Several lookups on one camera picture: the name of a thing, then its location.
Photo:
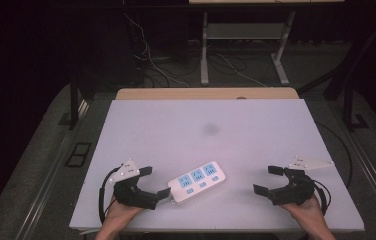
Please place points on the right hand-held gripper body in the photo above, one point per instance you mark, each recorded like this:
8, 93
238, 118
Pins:
292, 191

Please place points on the white power strip blue sockets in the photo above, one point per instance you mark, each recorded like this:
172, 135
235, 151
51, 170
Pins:
196, 181

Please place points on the white metal desk frame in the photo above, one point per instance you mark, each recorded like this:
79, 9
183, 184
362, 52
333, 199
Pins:
246, 30

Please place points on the white table mat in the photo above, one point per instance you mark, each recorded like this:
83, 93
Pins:
209, 133

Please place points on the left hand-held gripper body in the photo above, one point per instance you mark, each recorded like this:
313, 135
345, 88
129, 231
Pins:
132, 195

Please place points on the person's right hand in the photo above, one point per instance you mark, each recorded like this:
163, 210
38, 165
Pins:
304, 210

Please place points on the black metal stand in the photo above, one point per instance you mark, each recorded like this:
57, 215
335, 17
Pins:
349, 110
74, 106

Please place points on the wooden table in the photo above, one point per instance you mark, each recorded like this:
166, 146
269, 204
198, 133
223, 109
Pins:
176, 94

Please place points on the metal floor rail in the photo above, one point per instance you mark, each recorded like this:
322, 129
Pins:
372, 173
47, 180

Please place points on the person's left hand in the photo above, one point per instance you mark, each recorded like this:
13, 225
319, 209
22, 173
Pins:
121, 211

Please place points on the black floor plate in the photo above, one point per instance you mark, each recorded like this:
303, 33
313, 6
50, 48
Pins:
78, 154

